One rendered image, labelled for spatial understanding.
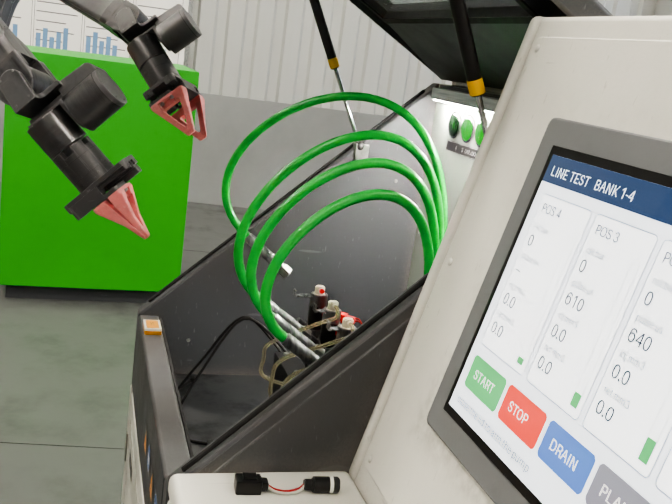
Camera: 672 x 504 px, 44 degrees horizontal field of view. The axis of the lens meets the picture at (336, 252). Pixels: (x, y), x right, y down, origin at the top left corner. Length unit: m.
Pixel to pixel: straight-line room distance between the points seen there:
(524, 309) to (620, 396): 0.17
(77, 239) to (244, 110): 3.42
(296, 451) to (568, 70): 0.54
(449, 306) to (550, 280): 0.19
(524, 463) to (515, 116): 0.39
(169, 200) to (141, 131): 0.40
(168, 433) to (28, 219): 3.54
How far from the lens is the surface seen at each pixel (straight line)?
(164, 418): 1.23
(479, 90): 1.03
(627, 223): 0.73
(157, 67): 1.51
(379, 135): 1.24
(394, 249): 1.72
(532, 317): 0.80
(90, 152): 1.15
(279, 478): 1.04
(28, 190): 4.63
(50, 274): 4.73
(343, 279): 1.70
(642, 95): 0.79
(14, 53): 1.20
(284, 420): 1.03
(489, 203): 0.94
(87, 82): 1.14
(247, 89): 7.82
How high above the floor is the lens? 1.47
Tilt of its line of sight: 13 degrees down
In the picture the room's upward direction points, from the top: 8 degrees clockwise
